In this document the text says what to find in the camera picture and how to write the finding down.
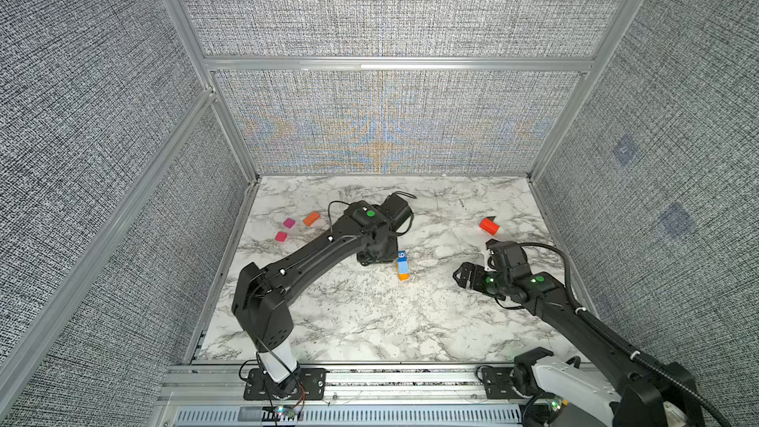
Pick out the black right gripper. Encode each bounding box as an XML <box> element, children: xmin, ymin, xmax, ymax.
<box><xmin>451</xmin><ymin>260</ymin><xmax>511</xmax><ymax>298</ymax></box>

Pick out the aluminium corner post left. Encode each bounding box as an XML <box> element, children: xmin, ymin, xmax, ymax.
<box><xmin>162</xmin><ymin>0</ymin><xmax>260</xmax><ymax>183</ymax></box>

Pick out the black corrugated cable conduit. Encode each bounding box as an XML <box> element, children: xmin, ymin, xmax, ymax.
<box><xmin>515</xmin><ymin>241</ymin><xmax>733</xmax><ymax>427</ymax></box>

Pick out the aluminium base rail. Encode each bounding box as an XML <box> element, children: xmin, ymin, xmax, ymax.
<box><xmin>150</xmin><ymin>361</ymin><xmax>662</xmax><ymax>427</ymax></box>

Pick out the red wood cylinder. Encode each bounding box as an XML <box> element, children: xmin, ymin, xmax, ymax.
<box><xmin>480</xmin><ymin>217</ymin><xmax>500</xmax><ymax>235</ymax></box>

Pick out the aluminium corner post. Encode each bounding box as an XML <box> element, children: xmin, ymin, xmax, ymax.
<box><xmin>162</xmin><ymin>0</ymin><xmax>260</xmax><ymax>183</ymax></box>
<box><xmin>528</xmin><ymin>0</ymin><xmax>646</xmax><ymax>183</ymax></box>

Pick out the orange-red rectangular wood block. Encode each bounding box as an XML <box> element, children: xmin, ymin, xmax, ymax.
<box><xmin>304</xmin><ymin>211</ymin><xmax>321</xmax><ymax>227</ymax></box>

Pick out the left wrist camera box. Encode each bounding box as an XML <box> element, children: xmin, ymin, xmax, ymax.
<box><xmin>379</xmin><ymin>191</ymin><xmax>415</xmax><ymax>231</ymax></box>

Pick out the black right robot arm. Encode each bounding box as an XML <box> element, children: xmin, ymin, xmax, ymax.
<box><xmin>453</xmin><ymin>254</ymin><xmax>707</xmax><ymax>426</ymax></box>

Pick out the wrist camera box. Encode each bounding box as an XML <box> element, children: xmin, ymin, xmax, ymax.
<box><xmin>379</xmin><ymin>191</ymin><xmax>415</xmax><ymax>231</ymax></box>
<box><xmin>485</xmin><ymin>239</ymin><xmax>532</xmax><ymax>284</ymax></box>

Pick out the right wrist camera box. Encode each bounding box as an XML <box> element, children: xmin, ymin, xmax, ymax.
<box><xmin>485</xmin><ymin>239</ymin><xmax>532</xmax><ymax>284</ymax></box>

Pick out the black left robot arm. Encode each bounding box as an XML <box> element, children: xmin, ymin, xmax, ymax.
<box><xmin>231</xmin><ymin>194</ymin><xmax>414</xmax><ymax>393</ymax></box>

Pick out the aluminium horizontal back bar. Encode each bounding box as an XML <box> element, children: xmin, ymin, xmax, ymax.
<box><xmin>203</xmin><ymin>57</ymin><xmax>595</xmax><ymax>72</ymax></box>

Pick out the aluminium corner post right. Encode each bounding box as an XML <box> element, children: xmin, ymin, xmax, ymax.
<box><xmin>528</xmin><ymin>0</ymin><xmax>646</xmax><ymax>183</ymax></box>

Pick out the aluminium left wall bar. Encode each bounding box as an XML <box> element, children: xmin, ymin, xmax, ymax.
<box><xmin>1</xmin><ymin>89</ymin><xmax>215</xmax><ymax>417</ymax></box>

